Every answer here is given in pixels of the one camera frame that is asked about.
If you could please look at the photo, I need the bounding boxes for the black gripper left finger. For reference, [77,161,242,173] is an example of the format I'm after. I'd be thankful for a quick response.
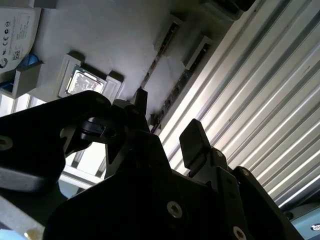
[0,87,189,223]

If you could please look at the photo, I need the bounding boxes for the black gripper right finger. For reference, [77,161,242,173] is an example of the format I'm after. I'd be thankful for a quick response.
[178,118,300,240]

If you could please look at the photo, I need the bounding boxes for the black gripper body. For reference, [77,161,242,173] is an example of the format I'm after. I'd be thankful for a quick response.
[42,159,235,240]

